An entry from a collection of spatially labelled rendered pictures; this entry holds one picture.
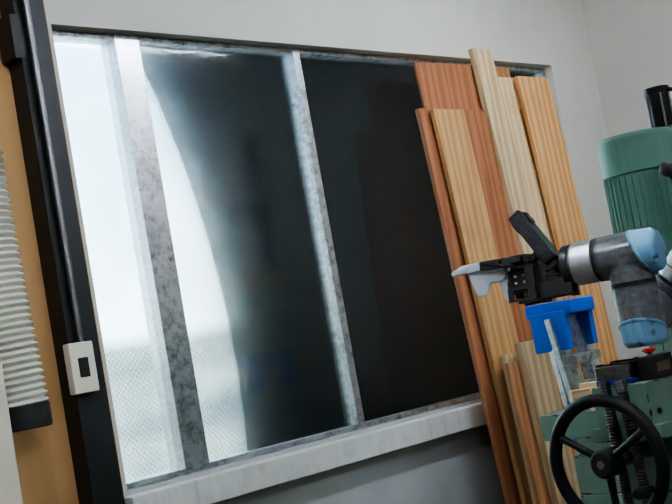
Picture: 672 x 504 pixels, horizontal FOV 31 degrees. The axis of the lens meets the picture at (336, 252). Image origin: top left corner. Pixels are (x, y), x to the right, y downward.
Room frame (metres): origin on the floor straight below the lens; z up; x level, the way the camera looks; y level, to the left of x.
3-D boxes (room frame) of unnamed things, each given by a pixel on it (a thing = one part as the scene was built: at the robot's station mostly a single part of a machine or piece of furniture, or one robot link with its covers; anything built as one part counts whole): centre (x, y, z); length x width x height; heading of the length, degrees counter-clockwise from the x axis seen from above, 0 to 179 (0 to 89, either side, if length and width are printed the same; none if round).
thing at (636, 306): (2.06, -0.49, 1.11); 0.11 x 0.08 x 0.11; 148
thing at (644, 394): (2.67, -0.59, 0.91); 0.15 x 0.14 x 0.09; 43
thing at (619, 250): (2.04, -0.48, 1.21); 0.11 x 0.08 x 0.09; 58
